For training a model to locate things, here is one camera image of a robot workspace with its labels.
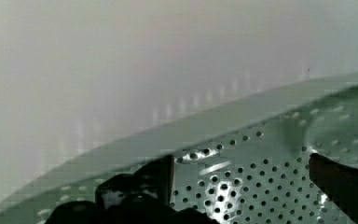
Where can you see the green plastic strainer basket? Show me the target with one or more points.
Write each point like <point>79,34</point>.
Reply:
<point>246,162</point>

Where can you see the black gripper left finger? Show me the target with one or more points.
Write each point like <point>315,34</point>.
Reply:
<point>142,197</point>

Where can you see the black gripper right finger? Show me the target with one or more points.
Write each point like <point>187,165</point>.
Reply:
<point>339,182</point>

